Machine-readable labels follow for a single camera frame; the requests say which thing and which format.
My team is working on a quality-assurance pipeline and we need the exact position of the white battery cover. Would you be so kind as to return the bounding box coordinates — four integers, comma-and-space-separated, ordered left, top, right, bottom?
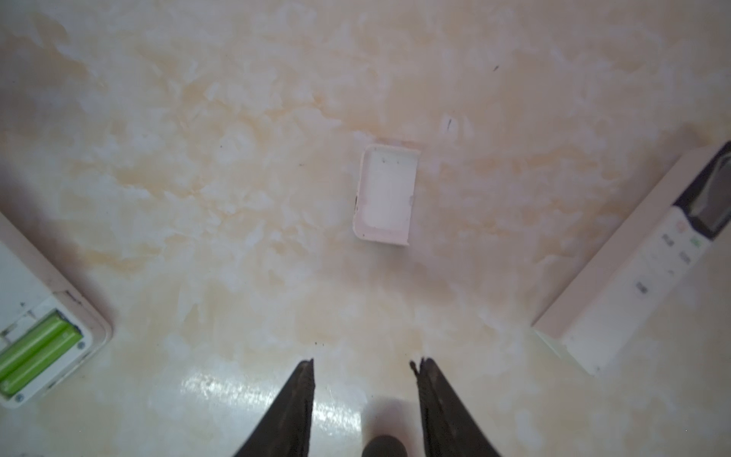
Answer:
352, 144, 421, 247

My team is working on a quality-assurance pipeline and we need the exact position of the white remote with eco sticker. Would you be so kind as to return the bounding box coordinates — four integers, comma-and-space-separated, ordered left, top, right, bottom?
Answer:
1, 216, 112, 409

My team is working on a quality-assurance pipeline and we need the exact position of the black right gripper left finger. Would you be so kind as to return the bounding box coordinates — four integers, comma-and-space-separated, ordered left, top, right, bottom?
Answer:
235, 359, 315, 457

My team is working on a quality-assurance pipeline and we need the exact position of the green battery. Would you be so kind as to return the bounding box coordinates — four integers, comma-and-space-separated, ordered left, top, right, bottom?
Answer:
1, 328, 82, 396
1, 313, 70, 379

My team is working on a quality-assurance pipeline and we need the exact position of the slim white remote with display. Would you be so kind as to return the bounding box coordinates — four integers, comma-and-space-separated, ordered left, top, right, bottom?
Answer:
532, 143, 730, 375

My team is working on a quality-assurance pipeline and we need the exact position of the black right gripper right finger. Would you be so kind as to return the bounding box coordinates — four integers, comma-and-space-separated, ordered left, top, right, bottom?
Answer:
409, 358, 501, 457

